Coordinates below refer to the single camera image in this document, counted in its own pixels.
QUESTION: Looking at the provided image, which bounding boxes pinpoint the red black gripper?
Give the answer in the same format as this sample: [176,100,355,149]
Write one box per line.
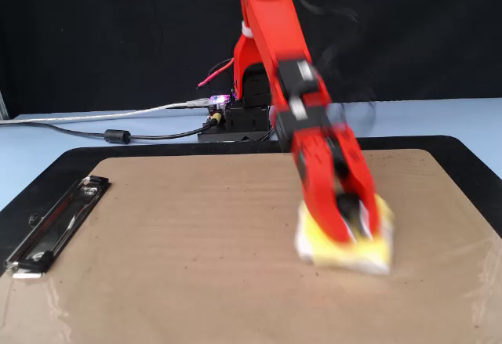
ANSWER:
[289,121,381,246]

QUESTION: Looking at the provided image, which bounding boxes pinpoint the yellow sponge with black knob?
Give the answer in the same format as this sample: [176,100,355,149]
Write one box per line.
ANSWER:
[294,193,395,275]

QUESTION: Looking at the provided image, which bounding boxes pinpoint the controller circuit board with LED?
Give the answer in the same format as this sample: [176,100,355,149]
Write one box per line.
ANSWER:
[206,92,236,124]

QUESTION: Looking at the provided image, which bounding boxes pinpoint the brown clipboard board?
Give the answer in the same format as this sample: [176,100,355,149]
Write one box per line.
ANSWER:
[0,147,502,344]

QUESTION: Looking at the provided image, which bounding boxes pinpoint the silver metal clipboard clip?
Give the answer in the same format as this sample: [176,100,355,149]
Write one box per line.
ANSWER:
[2,175,111,281]

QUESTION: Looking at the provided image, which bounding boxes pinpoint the black backdrop cloth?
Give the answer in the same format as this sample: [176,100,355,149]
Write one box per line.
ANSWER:
[0,0,502,120]

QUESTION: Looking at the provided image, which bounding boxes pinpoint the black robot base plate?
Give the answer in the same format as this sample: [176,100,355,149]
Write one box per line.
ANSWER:
[197,122,278,143]

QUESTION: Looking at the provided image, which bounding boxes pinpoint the red wire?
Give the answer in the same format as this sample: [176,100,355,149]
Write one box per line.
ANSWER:
[197,57,235,89]

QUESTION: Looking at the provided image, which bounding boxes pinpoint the black servo cable bundle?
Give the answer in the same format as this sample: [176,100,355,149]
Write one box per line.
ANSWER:
[289,0,380,129]

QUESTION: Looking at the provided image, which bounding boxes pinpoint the black power cable with ferrite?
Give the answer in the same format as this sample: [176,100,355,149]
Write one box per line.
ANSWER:
[0,121,216,146]

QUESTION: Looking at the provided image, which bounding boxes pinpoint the silver braided USB cable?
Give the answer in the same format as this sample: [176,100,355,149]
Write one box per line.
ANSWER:
[0,99,211,125]

